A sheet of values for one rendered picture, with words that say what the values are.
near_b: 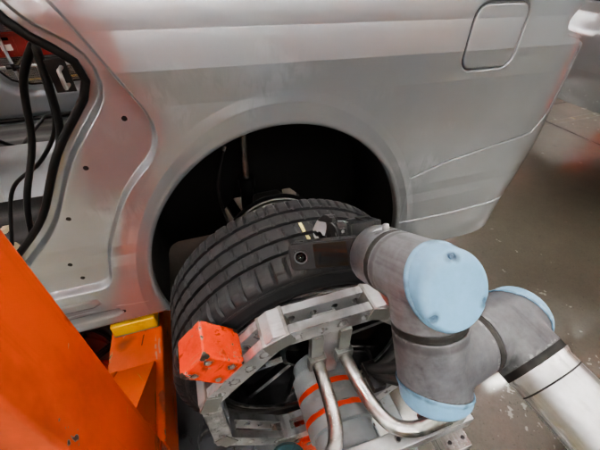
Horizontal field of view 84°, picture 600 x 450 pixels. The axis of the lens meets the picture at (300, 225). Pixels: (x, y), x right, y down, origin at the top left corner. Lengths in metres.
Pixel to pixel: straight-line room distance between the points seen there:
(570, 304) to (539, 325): 2.06
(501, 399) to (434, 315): 1.65
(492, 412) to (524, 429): 0.13
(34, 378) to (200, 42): 0.60
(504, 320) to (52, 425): 0.57
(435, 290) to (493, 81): 0.84
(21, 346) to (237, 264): 0.36
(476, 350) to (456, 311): 0.09
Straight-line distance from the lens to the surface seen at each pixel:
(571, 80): 3.10
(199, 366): 0.63
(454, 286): 0.38
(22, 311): 0.51
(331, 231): 0.58
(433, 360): 0.43
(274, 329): 0.62
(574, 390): 0.54
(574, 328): 2.49
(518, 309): 0.55
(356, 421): 0.79
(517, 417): 2.01
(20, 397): 0.49
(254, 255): 0.68
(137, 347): 1.22
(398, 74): 0.93
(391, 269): 0.40
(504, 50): 1.12
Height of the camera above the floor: 1.64
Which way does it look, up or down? 40 degrees down
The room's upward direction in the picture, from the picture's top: straight up
